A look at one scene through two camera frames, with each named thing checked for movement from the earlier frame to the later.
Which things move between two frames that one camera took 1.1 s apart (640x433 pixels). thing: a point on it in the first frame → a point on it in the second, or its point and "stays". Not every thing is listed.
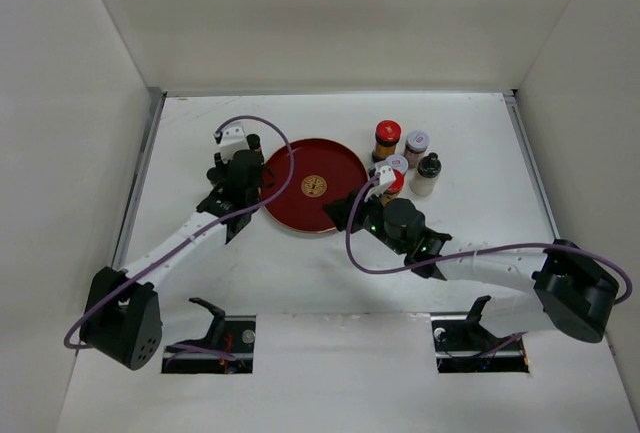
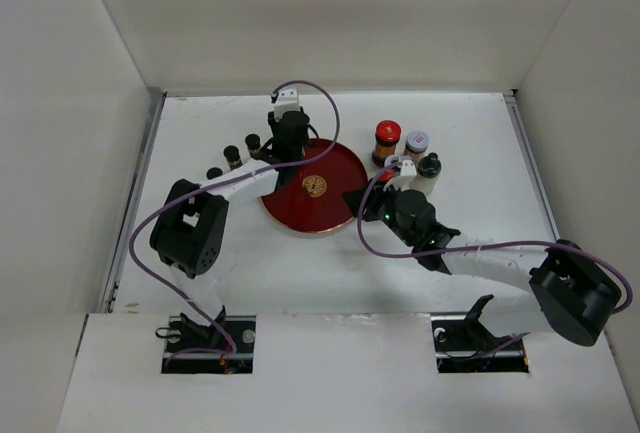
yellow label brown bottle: [254, 144] stays
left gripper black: [222, 166] → [273, 122]
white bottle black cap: [425, 178] stays
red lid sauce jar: [387, 135] stays
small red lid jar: [395, 188] → [386, 175]
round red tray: [324, 171] stays
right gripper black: [336, 211] → [374, 195]
